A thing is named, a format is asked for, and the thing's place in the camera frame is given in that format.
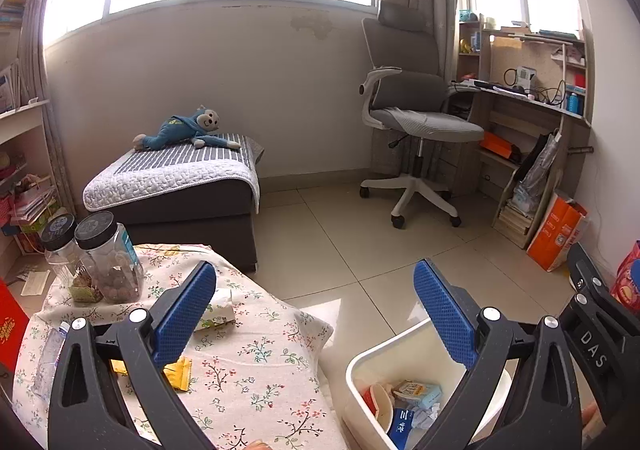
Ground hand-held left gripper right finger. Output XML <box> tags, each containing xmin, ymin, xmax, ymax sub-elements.
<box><xmin>412</xmin><ymin>259</ymin><xmax>583</xmax><ymax>450</ymax></box>

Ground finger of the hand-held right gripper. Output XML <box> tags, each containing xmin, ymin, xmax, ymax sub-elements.
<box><xmin>566</xmin><ymin>243</ymin><xmax>613</xmax><ymax>296</ymax></box>

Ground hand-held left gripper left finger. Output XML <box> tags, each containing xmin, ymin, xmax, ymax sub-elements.
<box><xmin>47</xmin><ymin>260</ymin><xmax>218</xmax><ymax>450</ymax></box>

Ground floral paper cup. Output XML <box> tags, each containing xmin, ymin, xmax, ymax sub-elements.
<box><xmin>192</xmin><ymin>287</ymin><xmax>238</xmax><ymax>332</ymax></box>

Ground yellow packet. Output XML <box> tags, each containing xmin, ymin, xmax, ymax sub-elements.
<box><xmin>110</xmin><ymin>356</ymin><xmax>194</xmax><ymax>391</ymax></box>

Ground white trash bin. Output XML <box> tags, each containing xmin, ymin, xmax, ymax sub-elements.
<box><xmin>345</xmin><ymin>317</ymin><xmax>513</xmax><ymax>450</ymax></box>

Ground small white printed pack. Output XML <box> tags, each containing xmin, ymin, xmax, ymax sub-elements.
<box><xmin>392</xmin><ymin>379</ymin><xmax>443</xmax><ymax>406</ymax></box>

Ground red snack bowl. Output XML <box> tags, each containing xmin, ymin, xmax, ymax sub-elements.
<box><xmin>361</xmin><ymin>382</ymin><xmax>396</xmax><ymax>433</ymax></box>

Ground clear plastic bottle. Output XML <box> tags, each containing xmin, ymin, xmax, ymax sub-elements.
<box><xmin>30</xmin><ymin>321</ymin><xmax>71</xmax><ymax>398</ymax></box>

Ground person's right hand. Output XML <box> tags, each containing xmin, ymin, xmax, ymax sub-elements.
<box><xmin>581</xmin><ymin>402</ymin><xmax>606</xmax><ymax>450</ymax></box>

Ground orange and white paper bag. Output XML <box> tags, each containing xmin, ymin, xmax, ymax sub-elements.
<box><xmin>526</xmin><ymin>193</ymin><xmax>590</xmax><ymax>273</ymax></box>

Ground red backpack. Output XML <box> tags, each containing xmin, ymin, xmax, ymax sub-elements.
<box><xmin>612</xmin><ymin>240</ymin><xmax>640</xmax><ymax>311</ymax></box>

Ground floral tablecloth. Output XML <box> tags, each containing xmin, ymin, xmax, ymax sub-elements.
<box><xmin>11</xmin><ymin>243</ymin><xmax>351</xmax><ymax>450</ymax></box>

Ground stack of books under desk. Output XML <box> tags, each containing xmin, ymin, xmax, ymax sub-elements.
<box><xmin>497</xmin><ymin>200</ymin><xmax>533</xmax><ymax>248</ymax></box>

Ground dark ottoman with quilt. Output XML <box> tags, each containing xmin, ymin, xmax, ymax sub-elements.
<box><xmin>82</xmin><ymin>133</ymin><xmax>266</xmax><ymax>273</ymax></box>

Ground clear jar of brown balls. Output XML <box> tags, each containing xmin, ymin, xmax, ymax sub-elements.
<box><xmin>74</xmin><ymin>211</ymin><xmax>146</xmax><ymax>303</ymax></box>

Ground silver plastic bag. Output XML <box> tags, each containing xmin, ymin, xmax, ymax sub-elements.
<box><xmin>512</xmin><ymin>130</ymin><xmax>561</xmax><ymax>211</ymax></box>

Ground green snack packet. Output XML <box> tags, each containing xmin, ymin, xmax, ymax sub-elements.
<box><xmin>67</xmin><ymin>267</ymin><xmax>103</xmax><ymax>307</ymax></box>

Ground striped white quilt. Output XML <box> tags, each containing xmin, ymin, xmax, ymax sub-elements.
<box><xmin>82</xmin><ymin>133</ymin><xmax>266</xmax><ymax>213</ymax></box>

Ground clear jar with black lid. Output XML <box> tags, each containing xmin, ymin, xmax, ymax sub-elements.
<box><xmin>40</xmin><ymin>213</ymin><xmax>83</xmax><ymax>288</ymax></box>

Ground papers on floor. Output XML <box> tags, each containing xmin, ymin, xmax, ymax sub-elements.
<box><xmin>20</xmin><ymin>270</ymin><xmax>51</xmax><ymax>298</ymax></box>

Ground wooden desk with hutch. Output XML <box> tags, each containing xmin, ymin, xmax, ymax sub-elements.
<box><xmin>452</xmin><ymin>13</ymin><xmax>596</xmax><ymax>251</ymax></box>

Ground red and white box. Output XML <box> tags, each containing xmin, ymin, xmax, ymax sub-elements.
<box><xmin>0</xmin><ymin>277</ymin><xmax>31</xmax><ymax>373</ymax></box>

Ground blue stuffed monkey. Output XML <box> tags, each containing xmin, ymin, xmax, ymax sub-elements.
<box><xmin>132</xmin><ymin>104</ymin><xmax>242</xmax><ymax>152</ymax></box>

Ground stack of papers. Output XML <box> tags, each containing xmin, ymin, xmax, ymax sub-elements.
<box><xmin>10</xmin><ymin>185</ymin><xmax>58</xmax><ymax>226</ymax></box>

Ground grey office chair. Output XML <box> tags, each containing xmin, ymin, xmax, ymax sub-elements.
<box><xmin>357</xmin><ymin>0</ymin><xmax>486</xmax><ymax>231</ymax></box>

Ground white shelf unit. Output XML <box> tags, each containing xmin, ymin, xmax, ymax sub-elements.
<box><xmin>0</xmin><ymin>100</ymin><xmax>56</xmax><ymax>256</ymax></box>

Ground white and blue box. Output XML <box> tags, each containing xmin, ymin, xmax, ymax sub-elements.
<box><xmin>0</xmin><ymin>60</ymin><xmax>23</xmax><ymax>113</ymax></box>

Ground grey curtain beside bookshelf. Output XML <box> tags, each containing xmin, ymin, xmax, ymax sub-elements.
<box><xmin>16</xmin><ymin>0</ymin><xmax>101</xmax><ymax>218</ymax></box>

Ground row of colourful books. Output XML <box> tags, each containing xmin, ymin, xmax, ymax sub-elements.
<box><xmin>0</xmin><ymin>0</ymin><xmax>28</xmax><ymax>28</ymax></box>

